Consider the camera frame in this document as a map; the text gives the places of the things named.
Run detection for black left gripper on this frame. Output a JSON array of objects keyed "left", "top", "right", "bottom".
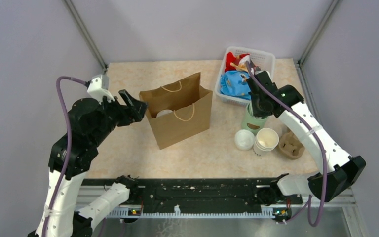
[{"left": 91, "top": 88, "right": 150, "bottom": 145}]

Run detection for brown paper bag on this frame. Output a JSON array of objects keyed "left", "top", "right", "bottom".
[{"left": 139, "top": 72, "right": 213, "bottom": 150}]

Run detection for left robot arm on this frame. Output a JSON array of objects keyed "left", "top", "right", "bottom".
[{"left": 30, "top": 90, "right": 148, "bottom": 237}]

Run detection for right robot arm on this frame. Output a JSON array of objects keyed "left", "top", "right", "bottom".
[{"left": 247, "top": 71, "right": 366, "bottom": 203}]

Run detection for green straw holder cup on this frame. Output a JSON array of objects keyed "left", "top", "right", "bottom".
[{"left": 241, "top": 103, "right": 268, "bottom": 135}]

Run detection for stack of paper cups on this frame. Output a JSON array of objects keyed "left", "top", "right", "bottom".
[{"left": 253, "top": 128, "right": 279, "bottom": 156}]

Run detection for blue snack packet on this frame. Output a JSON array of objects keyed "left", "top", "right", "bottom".
[{"left": 219, "top": 71, "right": 251, "bottom": 100}]

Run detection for stack of white lids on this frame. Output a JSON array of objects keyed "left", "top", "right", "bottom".
[{"left": 234, "top": 129, "right": 255, "bottom": 151}]

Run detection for white plastic basket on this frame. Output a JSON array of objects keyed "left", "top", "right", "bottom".
[{"left": 214, "top": 46, "right": 276, "bottom": 107}]

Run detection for brown cardboard cup carrier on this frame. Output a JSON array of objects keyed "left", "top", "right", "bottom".
[{"left": 277, "top": 131, "right": 305, "bottom": 160}]

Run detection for red snack packet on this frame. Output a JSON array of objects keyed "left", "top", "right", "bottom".
[{"left": 224, "top": 52, "right": 262, "bottom": 73}]

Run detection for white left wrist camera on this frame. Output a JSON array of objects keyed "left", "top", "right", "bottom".
[{"left": 87, "top": 74, "right": 115, "bottom": 104}]

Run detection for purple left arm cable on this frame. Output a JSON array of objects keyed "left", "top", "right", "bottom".
[{"left": 41, "top": 76, "right": 90, "bottom": 237}]

